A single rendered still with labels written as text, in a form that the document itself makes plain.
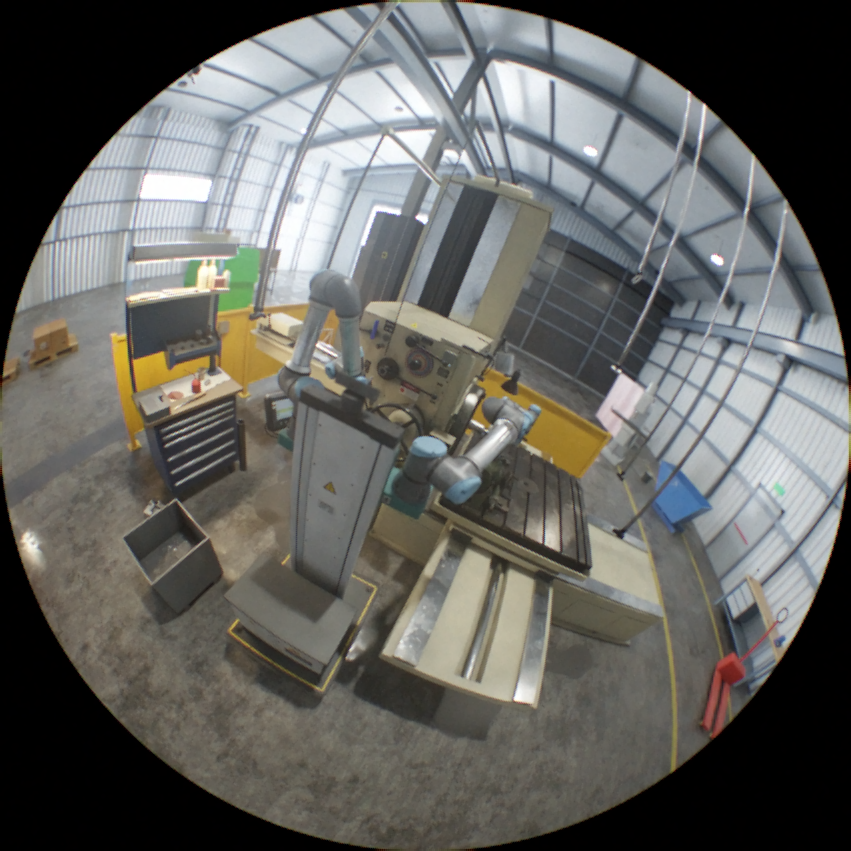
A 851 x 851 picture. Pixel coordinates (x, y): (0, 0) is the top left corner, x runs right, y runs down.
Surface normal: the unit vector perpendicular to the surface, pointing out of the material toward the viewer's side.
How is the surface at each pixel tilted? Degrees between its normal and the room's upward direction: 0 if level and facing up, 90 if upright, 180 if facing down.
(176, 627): 0
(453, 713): 0
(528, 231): 90
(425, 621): 0
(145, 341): 90
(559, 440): 90
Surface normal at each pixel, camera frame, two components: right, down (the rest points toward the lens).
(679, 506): -0.94, -0.22
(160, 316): 0.85, 0.48
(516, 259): -0.35, 0.38
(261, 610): 0.34, -0.80
